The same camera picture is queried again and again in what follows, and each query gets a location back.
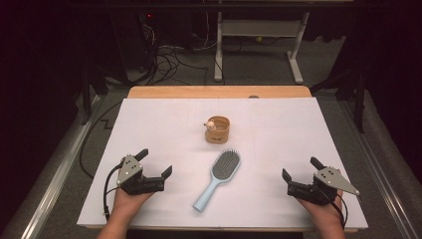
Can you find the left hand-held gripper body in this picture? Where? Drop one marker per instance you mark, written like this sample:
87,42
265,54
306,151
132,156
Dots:
130,172

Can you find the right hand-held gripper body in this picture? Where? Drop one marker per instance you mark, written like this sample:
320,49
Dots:
328,177

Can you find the light blue hairbrush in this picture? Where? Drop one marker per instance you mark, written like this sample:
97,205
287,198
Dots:
225,164

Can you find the person's left hand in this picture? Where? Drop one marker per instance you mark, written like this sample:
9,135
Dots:
127,202

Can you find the person's right hand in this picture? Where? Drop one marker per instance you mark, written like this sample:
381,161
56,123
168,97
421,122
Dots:
326,215

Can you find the white table sheet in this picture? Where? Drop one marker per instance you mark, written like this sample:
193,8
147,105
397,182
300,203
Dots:
166,126

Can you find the wooden cup with figurine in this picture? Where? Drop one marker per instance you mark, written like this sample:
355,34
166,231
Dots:
217,134

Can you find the black stand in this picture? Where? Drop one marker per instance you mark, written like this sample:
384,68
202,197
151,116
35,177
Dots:
87,96
360,99

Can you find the dark equipment with red light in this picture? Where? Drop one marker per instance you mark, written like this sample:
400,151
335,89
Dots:
132,40

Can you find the small yellow ball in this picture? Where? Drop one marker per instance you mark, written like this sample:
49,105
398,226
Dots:
259,39

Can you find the white metal stand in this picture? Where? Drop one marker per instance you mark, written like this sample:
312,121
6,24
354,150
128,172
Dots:
258,28

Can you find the aluminium floor rail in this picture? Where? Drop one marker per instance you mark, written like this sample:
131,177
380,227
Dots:
375,166
56,176

